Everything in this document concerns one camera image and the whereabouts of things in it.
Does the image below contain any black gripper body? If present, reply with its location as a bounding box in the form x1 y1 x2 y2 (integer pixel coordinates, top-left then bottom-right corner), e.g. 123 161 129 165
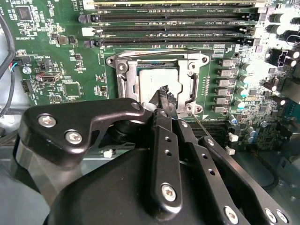
45 146 220 225

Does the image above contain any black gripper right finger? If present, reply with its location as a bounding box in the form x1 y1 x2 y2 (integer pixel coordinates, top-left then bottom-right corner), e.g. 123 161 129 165
167 92 293 225

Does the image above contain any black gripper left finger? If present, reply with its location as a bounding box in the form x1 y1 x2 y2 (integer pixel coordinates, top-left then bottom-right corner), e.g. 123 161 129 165
17 84 185 213

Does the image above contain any metal locking lever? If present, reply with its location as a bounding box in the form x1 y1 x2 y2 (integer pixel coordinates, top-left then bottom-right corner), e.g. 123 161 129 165
116 48 189 60
191 112 213 139

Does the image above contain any silver CPU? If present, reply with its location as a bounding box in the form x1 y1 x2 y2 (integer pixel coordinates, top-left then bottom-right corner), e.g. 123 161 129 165
138 61 185 105

